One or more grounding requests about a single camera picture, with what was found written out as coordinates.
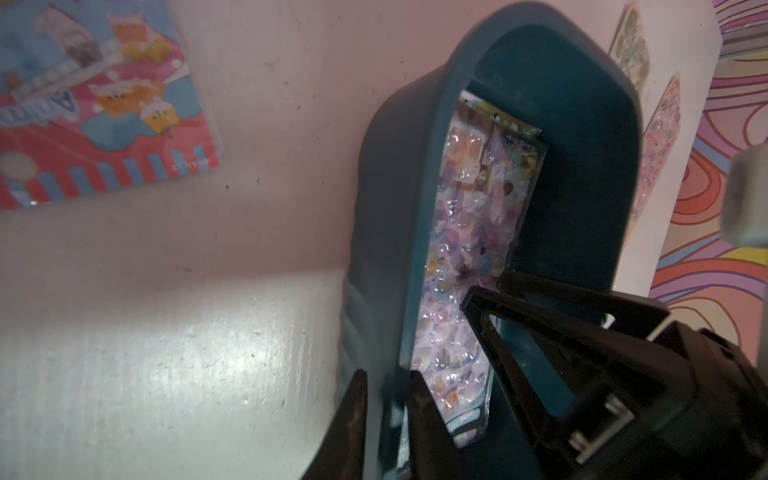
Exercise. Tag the red blue sticker sheet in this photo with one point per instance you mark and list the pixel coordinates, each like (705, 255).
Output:
(96, 96)

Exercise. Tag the purple dark-edged sticker sheet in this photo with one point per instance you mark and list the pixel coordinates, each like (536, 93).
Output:
(489, 168)

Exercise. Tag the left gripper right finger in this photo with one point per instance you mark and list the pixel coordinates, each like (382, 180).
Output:
(433, 453)

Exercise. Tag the pink sticker sheet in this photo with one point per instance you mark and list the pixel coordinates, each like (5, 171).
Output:
(658, 141)

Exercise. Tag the white animal sticker sheet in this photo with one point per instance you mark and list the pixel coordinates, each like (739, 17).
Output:
(629, 49)

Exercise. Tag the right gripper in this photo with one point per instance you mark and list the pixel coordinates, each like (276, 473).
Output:
(656, 399)

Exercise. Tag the teal storage box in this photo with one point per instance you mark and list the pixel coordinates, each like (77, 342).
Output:
(531, 60)

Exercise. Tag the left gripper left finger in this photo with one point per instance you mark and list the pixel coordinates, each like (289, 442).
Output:
(342, 451)

